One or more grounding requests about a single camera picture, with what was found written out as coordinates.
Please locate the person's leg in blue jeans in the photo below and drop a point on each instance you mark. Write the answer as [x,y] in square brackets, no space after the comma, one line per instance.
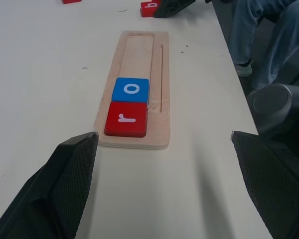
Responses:
[246,30]
[281,44]

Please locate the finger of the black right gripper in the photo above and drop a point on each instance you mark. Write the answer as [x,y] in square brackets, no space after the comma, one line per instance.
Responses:
[172,8]

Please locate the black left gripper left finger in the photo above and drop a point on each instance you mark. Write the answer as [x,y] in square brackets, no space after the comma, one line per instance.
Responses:
[64,174]

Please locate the grey round robot body joint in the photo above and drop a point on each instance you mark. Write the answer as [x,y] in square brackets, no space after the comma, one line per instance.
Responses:
[271,107]

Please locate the red letter r block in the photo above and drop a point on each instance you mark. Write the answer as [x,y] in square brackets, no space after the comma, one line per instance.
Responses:
[126,120]

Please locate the long wooden letter tray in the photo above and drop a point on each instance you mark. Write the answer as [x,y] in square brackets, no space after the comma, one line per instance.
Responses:
[139,59]

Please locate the blue letter o block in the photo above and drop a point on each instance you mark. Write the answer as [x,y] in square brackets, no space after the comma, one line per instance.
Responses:
[131,89]

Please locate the red wooden letter block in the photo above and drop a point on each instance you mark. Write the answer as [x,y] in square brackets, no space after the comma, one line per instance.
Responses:
[71,1]

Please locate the person's dark shoe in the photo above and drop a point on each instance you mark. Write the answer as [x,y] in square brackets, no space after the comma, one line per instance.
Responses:
[244,68]

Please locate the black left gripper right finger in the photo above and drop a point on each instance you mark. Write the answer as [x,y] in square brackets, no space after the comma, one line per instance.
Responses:
[269,174]

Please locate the red letter b block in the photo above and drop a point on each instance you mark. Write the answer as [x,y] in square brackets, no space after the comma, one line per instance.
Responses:
[147,9]

